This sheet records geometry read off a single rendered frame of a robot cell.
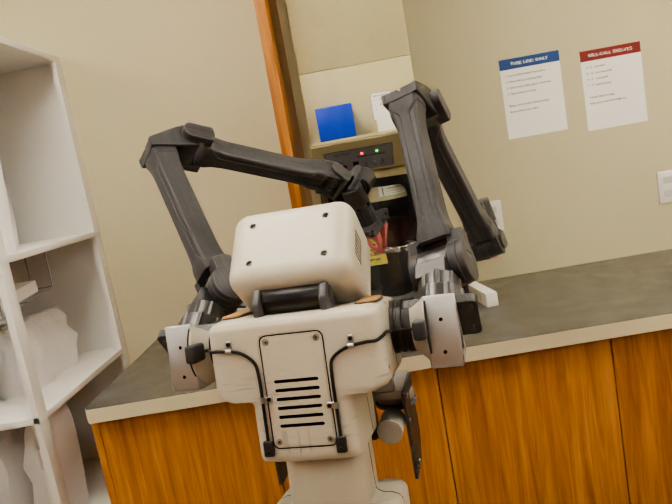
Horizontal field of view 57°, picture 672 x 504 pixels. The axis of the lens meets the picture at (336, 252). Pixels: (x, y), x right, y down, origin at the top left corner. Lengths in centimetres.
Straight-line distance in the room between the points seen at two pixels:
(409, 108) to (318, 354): 53
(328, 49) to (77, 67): 99
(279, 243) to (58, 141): 157
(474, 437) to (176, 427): 78
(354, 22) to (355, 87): 18
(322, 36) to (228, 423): 109
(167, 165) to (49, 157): 118
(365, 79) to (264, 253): 94
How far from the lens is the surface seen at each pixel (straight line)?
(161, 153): 134
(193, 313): 112
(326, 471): 105
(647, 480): 193
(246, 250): 100
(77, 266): 247
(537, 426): 176
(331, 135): 170
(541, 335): 165
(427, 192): 113
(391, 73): 183
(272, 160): 148
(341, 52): 184
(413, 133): 119
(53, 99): 247
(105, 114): 240
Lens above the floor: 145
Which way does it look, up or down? 8 degrees down
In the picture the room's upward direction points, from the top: 10 degrees counter-clockwise
